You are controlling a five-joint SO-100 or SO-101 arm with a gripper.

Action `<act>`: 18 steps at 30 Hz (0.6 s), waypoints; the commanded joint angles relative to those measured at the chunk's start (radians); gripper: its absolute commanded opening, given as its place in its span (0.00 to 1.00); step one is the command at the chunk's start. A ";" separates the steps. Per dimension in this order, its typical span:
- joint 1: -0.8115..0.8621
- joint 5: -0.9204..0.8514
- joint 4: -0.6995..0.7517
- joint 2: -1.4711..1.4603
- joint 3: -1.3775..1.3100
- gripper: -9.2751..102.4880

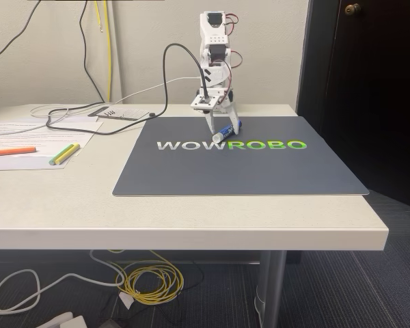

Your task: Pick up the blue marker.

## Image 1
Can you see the blue dry erase marker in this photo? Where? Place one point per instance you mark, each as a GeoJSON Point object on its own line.
{"type": "Point", "coordinates": [225, 131]}

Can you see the yellow marker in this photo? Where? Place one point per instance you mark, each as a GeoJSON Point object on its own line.
{"type": "Point", "coordinates": [69, 153]}

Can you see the green marker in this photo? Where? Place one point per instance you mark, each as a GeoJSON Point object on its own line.
{"type": "Point", "coordinates": [61, 153]}

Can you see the orange marker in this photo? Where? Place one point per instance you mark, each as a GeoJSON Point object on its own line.
{"type": "Point", "coordinates": [12, 151]}

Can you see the dark grey WOWROBO mat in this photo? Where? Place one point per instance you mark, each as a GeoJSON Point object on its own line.
{"type": "Point", "coordinates": [225, 171]}

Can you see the white printed paper sheet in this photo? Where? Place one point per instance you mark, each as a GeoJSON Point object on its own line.
{"type": "Point", "coordinates": [85, 126]}
{"type": "Point", "coordinates": [20, 162]}

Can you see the dark door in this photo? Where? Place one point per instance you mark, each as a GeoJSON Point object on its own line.
{"type": "Point", "coordinates": [379, 85]}

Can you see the brass door knob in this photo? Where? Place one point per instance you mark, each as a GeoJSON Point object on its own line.
{"type": "Point", "coordinates": [353, 9]}

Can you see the grey metal table leg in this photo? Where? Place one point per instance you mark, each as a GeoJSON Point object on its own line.
{"type": "Point", "coordinates": [271, 290]}

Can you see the white power strip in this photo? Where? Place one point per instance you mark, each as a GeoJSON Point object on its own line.
{"type": "Point", "coordinates": [68, 323]}

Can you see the white gripper camera box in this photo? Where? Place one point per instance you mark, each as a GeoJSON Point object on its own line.
{"type": "Point", "coordinates": [205, 102]}

